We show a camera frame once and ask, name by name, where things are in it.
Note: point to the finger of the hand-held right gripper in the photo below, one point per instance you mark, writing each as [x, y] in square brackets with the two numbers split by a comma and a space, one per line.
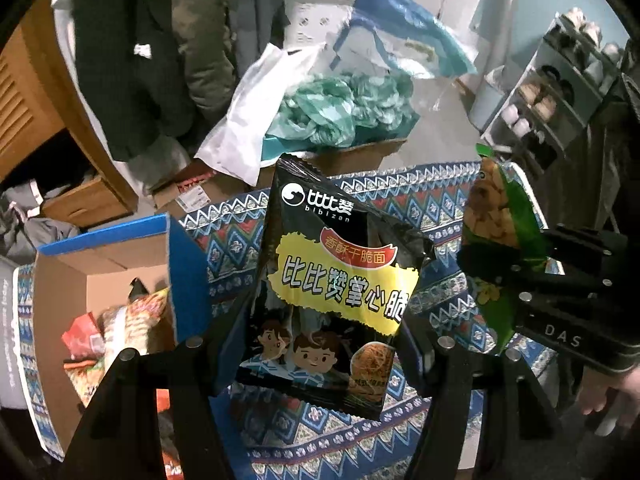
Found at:
[505, 267]
[580, 240]

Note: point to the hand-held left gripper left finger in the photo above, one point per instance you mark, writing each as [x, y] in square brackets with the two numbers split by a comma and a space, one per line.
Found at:
[220, 355]

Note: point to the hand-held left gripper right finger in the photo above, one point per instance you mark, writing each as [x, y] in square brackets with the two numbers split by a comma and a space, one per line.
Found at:
[422, 360]

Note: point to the green snack packet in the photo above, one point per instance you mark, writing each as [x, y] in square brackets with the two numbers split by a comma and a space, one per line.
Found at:
[492, 210]

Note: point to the orange packet with white seam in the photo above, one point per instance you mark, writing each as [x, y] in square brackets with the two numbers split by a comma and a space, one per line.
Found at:
[140, 320]

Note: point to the blue cardboard box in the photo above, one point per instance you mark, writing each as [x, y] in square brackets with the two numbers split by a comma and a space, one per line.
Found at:
[185, 260]

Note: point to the black cartoon noodle packet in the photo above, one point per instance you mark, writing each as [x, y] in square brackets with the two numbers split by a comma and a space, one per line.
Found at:
[330, 285]

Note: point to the person's right hand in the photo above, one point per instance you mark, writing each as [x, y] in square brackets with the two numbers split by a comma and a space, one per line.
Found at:
[612, 397]

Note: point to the patterned blue tablecloth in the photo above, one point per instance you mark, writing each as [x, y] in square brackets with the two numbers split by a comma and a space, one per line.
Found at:
[440, 195]

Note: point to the red snack packet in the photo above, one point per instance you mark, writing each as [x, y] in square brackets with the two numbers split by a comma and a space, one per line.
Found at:
[82, 337]

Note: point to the shoe rack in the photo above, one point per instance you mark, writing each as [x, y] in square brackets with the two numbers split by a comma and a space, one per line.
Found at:
[555, 85]

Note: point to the flat labelled cardboard box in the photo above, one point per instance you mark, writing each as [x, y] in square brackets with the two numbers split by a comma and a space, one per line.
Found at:
[200, 192]

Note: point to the brown cardboard box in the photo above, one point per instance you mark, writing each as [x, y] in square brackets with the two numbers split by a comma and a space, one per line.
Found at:
[360, 157]

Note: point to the green plastic bag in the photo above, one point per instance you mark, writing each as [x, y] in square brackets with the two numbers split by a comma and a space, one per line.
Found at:
[340, 105]

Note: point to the grey cloth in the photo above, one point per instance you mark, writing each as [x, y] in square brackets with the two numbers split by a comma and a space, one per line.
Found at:
[35, 215]

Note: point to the white plastic bag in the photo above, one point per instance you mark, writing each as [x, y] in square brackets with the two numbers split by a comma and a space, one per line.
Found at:
[255, 125]

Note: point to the blue and white bag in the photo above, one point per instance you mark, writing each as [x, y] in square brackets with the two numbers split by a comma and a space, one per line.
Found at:
[410, 30]

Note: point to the dark green jacket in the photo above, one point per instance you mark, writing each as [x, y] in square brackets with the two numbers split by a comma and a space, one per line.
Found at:
[130, 60]

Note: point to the wooden cabinet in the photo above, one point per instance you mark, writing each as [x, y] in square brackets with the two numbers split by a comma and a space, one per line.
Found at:
[30, 110]

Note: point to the white patterned jar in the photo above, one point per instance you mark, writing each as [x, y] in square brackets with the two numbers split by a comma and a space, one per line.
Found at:
[315, 15]

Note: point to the olive jacket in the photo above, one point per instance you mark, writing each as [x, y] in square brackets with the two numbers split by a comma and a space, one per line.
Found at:
[210, 35]

